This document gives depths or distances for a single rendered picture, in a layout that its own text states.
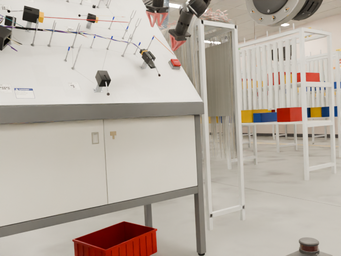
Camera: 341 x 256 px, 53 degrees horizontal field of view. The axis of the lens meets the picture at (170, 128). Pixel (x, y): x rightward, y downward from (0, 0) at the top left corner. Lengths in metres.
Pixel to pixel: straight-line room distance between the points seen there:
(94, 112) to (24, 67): 0.35
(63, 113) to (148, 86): 0.50
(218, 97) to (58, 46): 1.40
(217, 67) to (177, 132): 1.05
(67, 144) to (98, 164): 0.17
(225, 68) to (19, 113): 1.68
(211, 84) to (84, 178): 1.54
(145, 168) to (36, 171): 0.52
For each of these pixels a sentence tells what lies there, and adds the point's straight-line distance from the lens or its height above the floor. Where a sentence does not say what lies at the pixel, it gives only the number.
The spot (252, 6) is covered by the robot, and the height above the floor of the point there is 1.10.
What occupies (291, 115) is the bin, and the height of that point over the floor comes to 0.74.
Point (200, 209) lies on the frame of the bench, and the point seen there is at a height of 0.27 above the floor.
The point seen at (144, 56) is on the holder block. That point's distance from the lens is 1.84.
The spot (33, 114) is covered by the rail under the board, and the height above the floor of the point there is 0.83.
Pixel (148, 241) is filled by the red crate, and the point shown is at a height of 0.09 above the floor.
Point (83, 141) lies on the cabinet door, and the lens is 1.57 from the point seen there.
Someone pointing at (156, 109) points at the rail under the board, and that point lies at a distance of 1.71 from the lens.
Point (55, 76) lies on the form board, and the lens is 1.62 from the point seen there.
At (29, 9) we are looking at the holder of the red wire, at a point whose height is 1.32.
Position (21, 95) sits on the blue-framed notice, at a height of 0.91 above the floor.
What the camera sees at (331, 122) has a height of 0.63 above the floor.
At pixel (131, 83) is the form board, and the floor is 0.97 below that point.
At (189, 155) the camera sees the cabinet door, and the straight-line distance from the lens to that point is 1.89.
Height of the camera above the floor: 0.79
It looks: 2 degrees down
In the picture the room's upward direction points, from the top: 3 degrees counter-clockwise
